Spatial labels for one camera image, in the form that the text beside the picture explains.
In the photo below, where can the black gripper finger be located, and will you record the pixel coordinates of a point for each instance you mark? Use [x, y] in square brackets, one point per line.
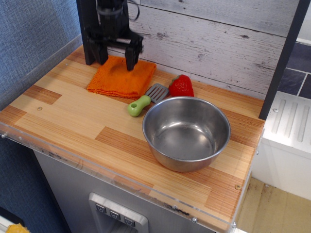
[100, 52]
[132, 52]

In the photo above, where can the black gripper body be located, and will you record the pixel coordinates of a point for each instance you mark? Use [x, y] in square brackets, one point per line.
[113, 29]

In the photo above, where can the orange napkin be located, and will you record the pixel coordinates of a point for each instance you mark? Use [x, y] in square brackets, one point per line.
[113, 79]

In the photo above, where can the red toy strawberry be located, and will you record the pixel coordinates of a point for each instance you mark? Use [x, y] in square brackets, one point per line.
[181, 86]

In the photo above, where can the stainless steel bowl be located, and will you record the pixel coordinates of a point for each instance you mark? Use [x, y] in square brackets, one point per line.
[186, 134]

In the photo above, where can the clear acrylic table edge guard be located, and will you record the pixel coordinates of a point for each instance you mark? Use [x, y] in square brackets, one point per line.
[209, 197]

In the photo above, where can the silver dispenser button panel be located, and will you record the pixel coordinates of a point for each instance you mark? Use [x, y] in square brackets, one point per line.
[111, 217]

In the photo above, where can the white ribbed side counter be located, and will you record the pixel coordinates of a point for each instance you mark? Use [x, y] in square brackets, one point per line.
[283, 157]

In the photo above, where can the yellow object bottom left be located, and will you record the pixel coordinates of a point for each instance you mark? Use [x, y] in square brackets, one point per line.
[17, 228]

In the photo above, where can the grey spatula green handle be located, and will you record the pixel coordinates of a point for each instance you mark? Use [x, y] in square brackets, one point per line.
[155, 94]

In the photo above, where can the dark grey right post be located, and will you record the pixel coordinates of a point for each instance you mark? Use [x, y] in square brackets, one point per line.
[294, 30]

